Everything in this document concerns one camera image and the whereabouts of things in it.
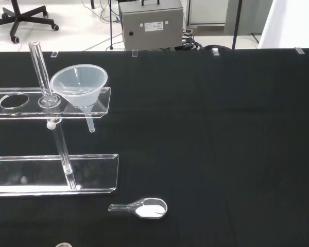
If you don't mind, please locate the clear acrylic funnel stand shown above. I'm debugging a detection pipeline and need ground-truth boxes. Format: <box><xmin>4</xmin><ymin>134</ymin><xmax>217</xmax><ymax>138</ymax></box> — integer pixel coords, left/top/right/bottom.
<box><xmin>0</xmin><ymin>41</ymin><xmax>119</xmax><ymax>198</ymax></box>

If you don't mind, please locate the glass weighing funnel with powder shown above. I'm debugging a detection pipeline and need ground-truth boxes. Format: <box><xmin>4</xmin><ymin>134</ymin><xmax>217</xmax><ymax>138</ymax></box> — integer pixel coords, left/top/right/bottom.
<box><xmin>108</xmin><ymin>197</ymin><xmax>168</xmax><ymax>220</ymax></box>

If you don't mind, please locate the black bench cloth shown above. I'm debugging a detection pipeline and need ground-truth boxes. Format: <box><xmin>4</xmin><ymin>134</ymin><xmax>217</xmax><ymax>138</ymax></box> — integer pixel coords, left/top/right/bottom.
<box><xmin>0</xmin><ymin>47</ymin><xmax>309</xmax><ymax>247</ymax></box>

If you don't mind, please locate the thin black tripod leg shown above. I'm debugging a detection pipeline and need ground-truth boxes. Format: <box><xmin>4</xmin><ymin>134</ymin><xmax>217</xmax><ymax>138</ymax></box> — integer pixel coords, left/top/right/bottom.
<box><xmin>108</xmin><ymin>0</ymin><xmax>115</xmax><ymax>51</ymax></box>

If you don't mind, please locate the grey metal control box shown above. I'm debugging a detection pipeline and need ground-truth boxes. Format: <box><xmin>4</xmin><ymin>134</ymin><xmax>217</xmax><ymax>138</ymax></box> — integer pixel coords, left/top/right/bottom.
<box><xmin>118</xmin><ymin>0</ymin><xmax>184</xmax><ymax>51</ymax></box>

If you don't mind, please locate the black upright pole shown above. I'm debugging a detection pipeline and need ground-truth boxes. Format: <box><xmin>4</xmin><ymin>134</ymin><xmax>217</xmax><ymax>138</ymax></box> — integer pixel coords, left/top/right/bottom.
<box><xmin>231</xmin><ymin>0</ymin><xmax>243</xmax><ymax>50</ymax></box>

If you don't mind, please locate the white panel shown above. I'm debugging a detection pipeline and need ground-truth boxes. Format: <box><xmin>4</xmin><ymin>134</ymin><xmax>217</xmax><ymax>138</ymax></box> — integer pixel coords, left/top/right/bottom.
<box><xmin>257</xmin><ymin>0</ymin><xmax>309</xmax><ymax>49</ymax></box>

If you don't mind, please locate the black office chair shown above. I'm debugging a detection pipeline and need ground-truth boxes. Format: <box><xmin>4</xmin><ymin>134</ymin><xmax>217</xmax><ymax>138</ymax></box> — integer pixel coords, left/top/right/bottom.
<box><xmin>0</xmin><ymin>0</ymin><xmax>60</xmax><ymax>43</ymax></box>

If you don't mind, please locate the black floor cable bundle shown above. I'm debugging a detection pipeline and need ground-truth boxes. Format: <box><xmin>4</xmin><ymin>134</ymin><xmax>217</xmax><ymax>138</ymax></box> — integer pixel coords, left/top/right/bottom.
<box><xmin>181</xmin><ymin>27</ymin><xmax>204</xmax><ymax>51</ymax></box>

